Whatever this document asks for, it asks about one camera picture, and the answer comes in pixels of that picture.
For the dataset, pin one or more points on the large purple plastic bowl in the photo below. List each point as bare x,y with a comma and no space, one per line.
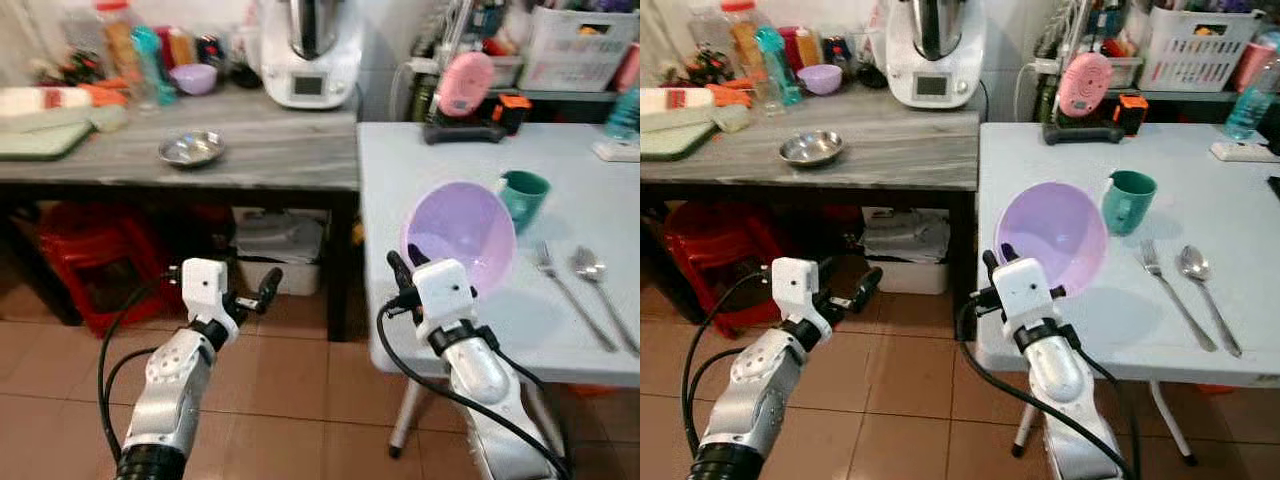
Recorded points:
465,225
1055,225

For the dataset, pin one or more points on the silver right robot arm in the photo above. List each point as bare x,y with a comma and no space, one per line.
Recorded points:
1060,385
480,385

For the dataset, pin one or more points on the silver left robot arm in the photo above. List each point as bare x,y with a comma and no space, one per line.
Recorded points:
750,400
170,395

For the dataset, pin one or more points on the white storage box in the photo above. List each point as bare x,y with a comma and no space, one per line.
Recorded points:
280,240
905,240

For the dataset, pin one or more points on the white table leg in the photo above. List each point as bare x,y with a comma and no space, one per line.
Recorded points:
1172,420
405,420
1025,432

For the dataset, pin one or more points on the green plastic cup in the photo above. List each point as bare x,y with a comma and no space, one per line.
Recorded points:
1128,198
522,195

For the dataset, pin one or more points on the red plastic stool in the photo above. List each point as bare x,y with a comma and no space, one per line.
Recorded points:
100,250
720,250

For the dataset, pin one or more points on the small steel bowl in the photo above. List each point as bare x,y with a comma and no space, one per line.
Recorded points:
192,149
812,149

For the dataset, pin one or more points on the steel fork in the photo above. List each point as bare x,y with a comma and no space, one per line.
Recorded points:
565,290
1170,290

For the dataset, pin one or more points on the black and orange tool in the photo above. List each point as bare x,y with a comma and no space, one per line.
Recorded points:
1125,115
505,115

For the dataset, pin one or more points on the steel spoon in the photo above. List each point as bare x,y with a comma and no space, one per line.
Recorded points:
588,265
1194,264

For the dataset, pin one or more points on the pink round device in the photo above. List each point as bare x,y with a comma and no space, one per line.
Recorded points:
1085,85
466,85

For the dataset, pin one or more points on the white food processor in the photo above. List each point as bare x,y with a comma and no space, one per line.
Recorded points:
310,60
935,60

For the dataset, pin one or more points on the small purple bowl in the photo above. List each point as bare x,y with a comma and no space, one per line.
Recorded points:
194,78
820,78

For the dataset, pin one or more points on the white power strip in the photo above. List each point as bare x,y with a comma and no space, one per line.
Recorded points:
618,151
1245,151

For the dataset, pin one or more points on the pale green cloth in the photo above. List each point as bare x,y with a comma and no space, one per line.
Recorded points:
700,120
60,120

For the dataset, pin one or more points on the green cutting board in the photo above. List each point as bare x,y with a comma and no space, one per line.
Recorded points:
40,142
675,142

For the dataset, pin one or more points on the orange carrots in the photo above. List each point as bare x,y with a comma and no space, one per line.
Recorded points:
105,93
730,95

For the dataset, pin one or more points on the teal water bottle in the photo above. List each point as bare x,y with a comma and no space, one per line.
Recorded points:
778,65
152,65

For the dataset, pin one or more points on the red spice jar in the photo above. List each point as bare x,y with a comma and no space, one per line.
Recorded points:
788,46
164,48

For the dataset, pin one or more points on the clear blue plastic bottle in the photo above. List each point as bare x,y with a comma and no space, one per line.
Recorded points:
1255,95
625,115

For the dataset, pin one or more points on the white plastic basket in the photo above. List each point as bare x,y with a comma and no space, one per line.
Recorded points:
1195,50
575,50

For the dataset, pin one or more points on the white and red package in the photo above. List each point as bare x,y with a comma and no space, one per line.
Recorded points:
40,100
670,99

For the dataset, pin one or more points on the small plant red flowers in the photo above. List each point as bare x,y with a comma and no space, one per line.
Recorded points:
700,68
70,70

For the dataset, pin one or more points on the clear bottle orange cap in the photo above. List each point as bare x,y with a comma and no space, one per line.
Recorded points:
118,40
743,40

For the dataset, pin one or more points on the pink cup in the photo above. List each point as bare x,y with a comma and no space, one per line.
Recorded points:
630,68
1252,65

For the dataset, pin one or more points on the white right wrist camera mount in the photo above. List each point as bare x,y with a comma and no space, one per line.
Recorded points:
445,295
1027,295

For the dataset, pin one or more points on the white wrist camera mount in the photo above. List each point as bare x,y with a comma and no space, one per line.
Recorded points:
445,295
797,285
205,285
1027,295

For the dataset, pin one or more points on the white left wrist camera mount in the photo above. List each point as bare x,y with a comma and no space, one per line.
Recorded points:
797,285
205,285

